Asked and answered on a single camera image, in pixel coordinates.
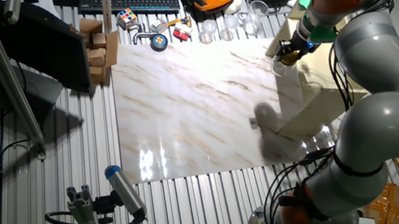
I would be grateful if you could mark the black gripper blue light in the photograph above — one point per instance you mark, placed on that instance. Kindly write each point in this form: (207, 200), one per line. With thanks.
(301, 45)

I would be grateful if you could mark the glass jar gold lid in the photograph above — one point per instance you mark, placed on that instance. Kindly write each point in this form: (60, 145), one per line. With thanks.
(289, 58)

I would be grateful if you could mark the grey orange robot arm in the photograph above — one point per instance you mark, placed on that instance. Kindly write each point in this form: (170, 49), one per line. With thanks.
(390, 104)

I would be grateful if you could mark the cream wooden shelf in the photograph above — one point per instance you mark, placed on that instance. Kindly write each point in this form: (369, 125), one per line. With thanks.
(326, 93)

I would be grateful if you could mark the white rounded plastic object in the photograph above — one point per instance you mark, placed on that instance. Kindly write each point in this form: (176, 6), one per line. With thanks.
(234, 6)

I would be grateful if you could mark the clear glass mug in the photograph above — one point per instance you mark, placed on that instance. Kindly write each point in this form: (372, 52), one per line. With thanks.
(256, 17)

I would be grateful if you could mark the green plastic piece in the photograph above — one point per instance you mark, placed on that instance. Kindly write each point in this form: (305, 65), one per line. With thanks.
(305, 3)

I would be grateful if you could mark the marble pattern mat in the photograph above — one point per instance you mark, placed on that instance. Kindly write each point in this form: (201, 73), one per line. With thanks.
(193, 102)

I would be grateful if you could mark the black puck blue label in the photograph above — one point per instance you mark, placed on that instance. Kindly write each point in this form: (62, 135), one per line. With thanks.
(159, 42)

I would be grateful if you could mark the clear bag colourful bits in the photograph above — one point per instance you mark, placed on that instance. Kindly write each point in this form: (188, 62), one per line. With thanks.
(159, 26)

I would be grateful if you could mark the metal faucet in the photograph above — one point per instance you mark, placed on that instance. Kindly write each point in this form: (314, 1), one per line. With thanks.
(141, 33)

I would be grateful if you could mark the rubik's cube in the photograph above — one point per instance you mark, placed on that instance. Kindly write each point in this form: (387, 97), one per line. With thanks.
(126, 18)

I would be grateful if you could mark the brown cardboard box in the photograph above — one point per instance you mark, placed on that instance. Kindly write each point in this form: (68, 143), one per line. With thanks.
(111, 49)

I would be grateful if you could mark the orange carton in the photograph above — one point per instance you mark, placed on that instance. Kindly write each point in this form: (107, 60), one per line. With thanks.
(386, 211)

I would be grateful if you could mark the small brown block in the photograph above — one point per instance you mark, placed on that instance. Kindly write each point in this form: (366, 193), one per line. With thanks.
(97, 74)
(98, 40)
(97, 57)

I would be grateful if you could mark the black monitor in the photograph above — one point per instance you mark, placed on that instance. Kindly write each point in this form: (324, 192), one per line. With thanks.
(42, 47)

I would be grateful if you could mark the short aluminium profile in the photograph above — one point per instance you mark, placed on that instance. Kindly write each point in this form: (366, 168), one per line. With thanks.
(85, 213)

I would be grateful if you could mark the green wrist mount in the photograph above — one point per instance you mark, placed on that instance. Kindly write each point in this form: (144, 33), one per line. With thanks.
(322, 34)

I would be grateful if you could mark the silver camera blue cap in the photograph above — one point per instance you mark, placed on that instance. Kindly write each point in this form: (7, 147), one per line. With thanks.
(125, 191)

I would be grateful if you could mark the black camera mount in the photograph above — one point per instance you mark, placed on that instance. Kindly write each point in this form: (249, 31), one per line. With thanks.
(104, 206)

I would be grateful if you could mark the silver depth camera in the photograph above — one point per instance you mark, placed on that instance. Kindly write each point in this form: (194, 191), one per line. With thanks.
(13, 3)

